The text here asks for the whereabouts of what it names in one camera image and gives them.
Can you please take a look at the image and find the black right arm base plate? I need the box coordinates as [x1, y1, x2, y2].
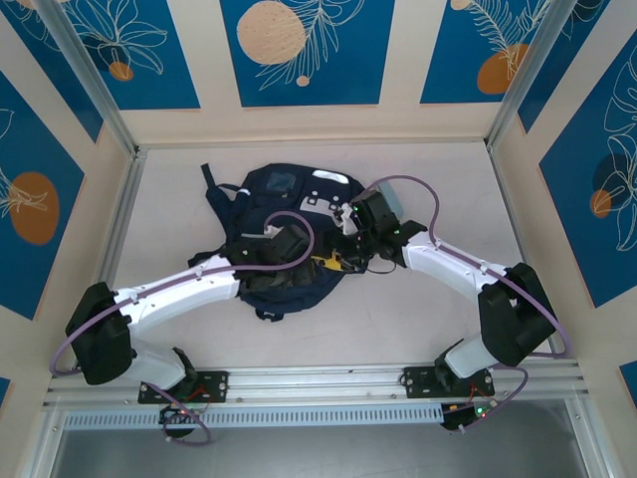
[402, 364, 497, 399]

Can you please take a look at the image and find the aluminium frame post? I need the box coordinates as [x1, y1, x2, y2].
[485, 0, 571, 150]
[34, 0, 141, 158]

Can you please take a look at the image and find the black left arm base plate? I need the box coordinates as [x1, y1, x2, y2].
[137, 368, 230, 404]

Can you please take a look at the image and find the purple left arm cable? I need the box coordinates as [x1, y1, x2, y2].
[49, 211, 316, 445]

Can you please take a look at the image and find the grey slotted cable duct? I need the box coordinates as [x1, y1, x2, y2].
[63, 401, 447, 430]

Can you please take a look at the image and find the aluminium side rail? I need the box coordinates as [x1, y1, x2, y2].
[74, 148, 148, 370]

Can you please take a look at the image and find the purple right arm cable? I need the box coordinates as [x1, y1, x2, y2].
[362, 173, 569, 435]

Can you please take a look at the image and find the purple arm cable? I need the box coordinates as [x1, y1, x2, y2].
[49, 211, 316, 445]
[362, 173, 569, 435]

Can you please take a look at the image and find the aluminium mounting rail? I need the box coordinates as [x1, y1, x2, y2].
[42, 358, 591, 409]

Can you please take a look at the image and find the grey metal sheet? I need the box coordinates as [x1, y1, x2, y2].
[49, 397, 598, 478]

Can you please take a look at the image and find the navy blue backpack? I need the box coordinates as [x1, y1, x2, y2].
[187, 162, 370, 323]

